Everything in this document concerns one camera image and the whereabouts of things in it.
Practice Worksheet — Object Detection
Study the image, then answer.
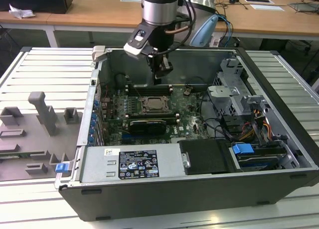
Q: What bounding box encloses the green RAM stick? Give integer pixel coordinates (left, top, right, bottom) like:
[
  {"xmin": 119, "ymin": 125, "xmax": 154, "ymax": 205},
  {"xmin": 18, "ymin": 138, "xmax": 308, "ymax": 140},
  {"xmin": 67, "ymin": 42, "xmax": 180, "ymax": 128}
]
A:
[{"xmin": 0, "ymin": 152, "xmax": 44, "ymax": 160}]

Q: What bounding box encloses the black box on desk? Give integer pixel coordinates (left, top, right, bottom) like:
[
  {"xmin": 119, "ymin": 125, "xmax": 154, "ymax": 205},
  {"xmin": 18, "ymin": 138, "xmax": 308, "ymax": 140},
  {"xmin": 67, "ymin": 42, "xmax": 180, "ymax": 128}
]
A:
[{"xmin": 0, "ymin": 0, "xmax": 74, "ymax": 14}]

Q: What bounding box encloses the blue case latch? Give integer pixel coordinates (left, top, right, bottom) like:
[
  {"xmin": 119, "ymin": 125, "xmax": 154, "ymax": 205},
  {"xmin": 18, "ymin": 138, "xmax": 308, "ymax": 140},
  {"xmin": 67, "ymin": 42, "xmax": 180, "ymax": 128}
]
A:
[{"xmin": 55, "ymin": 163, "xmax": 69, "ymax": 174}]

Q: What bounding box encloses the black graphics card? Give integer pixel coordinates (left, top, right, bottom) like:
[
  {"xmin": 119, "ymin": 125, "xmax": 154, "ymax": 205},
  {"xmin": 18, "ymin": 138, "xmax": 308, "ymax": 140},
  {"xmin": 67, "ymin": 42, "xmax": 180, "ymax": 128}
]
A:
[{"xmin": 129, "ymin": 119, "xmax": 167, "ymax": 136}]

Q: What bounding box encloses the yellow red wire bundle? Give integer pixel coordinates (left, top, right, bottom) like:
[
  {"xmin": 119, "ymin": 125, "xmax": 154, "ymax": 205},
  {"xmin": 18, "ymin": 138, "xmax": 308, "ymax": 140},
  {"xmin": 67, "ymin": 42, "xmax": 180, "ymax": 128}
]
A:
[{"xmin": 239, "ymin": 109, "xmax": 273, "ymax": 143}]

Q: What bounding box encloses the blue cable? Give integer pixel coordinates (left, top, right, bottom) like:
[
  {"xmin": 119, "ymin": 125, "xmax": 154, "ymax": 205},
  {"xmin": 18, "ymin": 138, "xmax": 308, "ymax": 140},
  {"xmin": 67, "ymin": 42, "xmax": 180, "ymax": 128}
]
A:
[{"xmin": 218, "ymin": 13, "xmax": 234, "ymax": 48}]

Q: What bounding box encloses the pale blue teach pendant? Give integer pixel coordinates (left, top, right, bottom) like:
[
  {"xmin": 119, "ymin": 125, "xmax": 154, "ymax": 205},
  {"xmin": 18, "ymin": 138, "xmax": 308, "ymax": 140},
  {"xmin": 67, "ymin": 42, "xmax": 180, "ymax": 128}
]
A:
[{"xmin": 189, "ymin": 14, "xmax": 219, "ymax": 47}]

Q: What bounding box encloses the grey case handle latch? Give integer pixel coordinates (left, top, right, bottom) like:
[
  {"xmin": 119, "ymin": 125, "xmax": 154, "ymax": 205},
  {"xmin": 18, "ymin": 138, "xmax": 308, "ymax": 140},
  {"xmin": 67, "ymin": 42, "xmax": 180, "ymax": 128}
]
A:
[{"xmin": 91, "ymin": 45, "xmax": 108, "ymax": 63}]

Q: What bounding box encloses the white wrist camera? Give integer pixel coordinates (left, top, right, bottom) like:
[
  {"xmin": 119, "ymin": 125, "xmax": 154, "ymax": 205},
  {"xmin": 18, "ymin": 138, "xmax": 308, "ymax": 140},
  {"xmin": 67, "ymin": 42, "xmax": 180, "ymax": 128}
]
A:
[{"xmin": 123, "ymin": 23, "xmax": 159, "ymax": 59}]

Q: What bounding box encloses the black plastic shroud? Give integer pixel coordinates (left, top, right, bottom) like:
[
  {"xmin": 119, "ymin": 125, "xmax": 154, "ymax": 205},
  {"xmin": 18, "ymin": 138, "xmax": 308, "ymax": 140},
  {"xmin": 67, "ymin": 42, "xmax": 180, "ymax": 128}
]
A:
[{"xmin": 178, "ymin": 139, "xmax": 240, "ymax": 176}]

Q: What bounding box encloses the wooden desk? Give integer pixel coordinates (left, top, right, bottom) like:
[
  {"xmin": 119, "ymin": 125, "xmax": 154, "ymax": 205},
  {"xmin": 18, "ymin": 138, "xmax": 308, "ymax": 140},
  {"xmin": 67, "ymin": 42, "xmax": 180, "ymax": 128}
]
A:
[{"xmin": 0, "ymin": 0, "xmax": 319, "ymax": 42}]

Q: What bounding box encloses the thin wire locking lever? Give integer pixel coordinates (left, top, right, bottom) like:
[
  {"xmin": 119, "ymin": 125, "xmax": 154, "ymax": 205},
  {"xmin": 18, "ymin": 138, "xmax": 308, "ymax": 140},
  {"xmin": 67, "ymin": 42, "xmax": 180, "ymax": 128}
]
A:
[
  {"xmin": 131, "ymin": 86, "xmax": 144, "ymax": 100},
  {"xmin": 143, "ymin": 110, "xmax": 173, "ymax": 115}
]

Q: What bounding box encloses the hard disk in blue carrier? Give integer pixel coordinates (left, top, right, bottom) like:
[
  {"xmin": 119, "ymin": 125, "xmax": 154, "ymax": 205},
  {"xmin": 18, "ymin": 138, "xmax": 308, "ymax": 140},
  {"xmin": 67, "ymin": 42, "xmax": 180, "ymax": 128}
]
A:
[{"xmin": 231, "ymin": 143, "xmax": 286, "ymax": 171}]

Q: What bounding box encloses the green motherboard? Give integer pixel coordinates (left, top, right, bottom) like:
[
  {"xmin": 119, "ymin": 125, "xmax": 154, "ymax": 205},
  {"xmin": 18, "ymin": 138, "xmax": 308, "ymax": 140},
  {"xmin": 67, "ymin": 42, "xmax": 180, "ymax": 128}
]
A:
[{"xmin": 99, "ymin": 84, "xmax": 212, "ymax": 145}]

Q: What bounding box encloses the grey parts rack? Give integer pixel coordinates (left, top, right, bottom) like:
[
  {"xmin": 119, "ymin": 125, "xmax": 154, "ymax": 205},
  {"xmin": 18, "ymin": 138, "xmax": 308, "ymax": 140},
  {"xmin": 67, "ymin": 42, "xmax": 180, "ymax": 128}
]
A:
[{"xmin": 0, "ymin": 91, "xmax": 84, "ymax": 182}]

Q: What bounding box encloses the black wire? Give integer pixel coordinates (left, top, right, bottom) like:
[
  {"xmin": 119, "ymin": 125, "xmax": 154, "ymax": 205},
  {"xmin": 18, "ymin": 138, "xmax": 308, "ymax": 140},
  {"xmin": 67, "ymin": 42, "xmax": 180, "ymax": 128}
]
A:
[{"xmin": 198, "ymin": 77, "xmax": 236, "ymax": 143}]

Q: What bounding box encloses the CPU socket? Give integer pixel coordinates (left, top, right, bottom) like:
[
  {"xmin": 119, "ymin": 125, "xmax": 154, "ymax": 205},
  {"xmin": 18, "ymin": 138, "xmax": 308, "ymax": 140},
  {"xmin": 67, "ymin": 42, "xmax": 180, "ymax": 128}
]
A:
[{"xmin": 141, "ymin": 95, "xmax": 173, "ymax": 115}]

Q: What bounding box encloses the black office chair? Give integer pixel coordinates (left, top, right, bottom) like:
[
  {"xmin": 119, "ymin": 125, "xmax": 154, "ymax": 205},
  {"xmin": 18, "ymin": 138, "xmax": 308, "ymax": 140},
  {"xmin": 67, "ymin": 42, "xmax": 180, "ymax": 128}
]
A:
[{"xmin": 294, "ymin": 39, "xmax": 319, "ymax": 86}]

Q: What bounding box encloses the silver power supply unit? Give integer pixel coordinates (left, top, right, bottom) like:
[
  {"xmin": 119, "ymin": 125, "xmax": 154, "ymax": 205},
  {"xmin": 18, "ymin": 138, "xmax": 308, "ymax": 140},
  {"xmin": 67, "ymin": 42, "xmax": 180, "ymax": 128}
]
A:
[{"xmin": 79, "ymin": 143, "xmax": 186, "ymax": 184}]

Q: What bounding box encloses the black RAM slot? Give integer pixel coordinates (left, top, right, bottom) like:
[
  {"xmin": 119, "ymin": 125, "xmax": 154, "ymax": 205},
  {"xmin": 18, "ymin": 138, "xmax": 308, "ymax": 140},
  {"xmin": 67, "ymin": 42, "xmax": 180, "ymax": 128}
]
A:
[{"xmin": 127, "ymin": 116, "xmax": 179, "ymax": 123}]

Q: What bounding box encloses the metal drive cage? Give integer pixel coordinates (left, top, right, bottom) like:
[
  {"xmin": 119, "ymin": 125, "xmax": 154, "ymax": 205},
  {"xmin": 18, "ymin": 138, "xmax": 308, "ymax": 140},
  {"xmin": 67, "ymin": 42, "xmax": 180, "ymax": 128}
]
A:
[{"xmin": 206, "ymin": 58, "xmax": 270, "ymax": 115}]

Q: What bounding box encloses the crumpled white paper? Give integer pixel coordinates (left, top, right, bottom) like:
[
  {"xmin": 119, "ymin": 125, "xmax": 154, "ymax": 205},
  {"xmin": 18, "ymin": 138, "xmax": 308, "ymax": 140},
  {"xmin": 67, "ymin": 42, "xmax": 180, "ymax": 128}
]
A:
[{"xmin": 8, "ymin": 3, "xmax": 36, "ymax": 19}]

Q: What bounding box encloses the black open PC case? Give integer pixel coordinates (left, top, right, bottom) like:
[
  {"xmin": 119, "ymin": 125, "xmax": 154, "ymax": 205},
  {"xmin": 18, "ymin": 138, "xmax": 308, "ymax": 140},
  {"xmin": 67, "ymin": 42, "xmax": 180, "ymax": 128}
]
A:
[{"xmin": 54, "ymin": 46, "xmax": 319, "ymax": 222}]

